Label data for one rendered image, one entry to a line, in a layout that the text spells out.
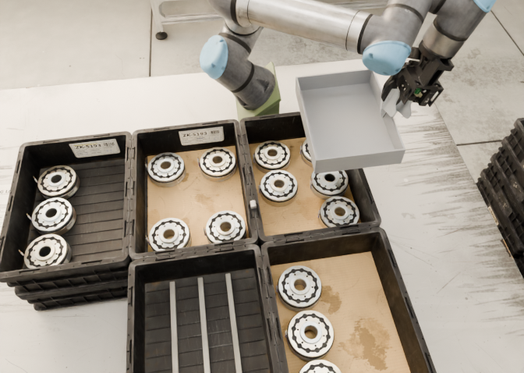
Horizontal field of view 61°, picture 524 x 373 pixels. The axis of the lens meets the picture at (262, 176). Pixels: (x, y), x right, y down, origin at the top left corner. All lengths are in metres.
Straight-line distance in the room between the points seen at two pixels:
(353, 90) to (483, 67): 2.06
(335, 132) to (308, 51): 1.94
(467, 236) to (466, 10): 0.73
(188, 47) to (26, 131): 1.56
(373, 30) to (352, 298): 0.61
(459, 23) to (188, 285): 0.81
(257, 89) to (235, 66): 0.11
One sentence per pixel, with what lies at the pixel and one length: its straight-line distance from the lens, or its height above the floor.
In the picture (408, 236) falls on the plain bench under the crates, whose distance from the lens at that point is 1.37.
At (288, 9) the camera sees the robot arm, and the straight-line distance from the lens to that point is 0.92.
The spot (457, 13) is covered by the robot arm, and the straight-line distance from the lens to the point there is 0.93.
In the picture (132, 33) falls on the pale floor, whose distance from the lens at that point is 3.25.
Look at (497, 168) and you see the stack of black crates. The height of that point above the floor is 0.37.
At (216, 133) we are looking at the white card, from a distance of 1.28.
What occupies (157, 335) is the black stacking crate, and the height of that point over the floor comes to 0.83.
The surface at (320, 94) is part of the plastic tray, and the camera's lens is 1.17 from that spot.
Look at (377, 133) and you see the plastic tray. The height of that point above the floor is 1.05.
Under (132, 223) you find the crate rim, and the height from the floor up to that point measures 0.92.
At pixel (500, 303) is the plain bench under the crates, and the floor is 0.70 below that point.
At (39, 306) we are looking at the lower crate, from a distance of 1.33.
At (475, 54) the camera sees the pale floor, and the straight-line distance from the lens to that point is 3.27.
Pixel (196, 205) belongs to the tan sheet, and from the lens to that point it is 1.22.
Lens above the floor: 1.85
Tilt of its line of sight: 54 degrees down
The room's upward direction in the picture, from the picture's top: straight up
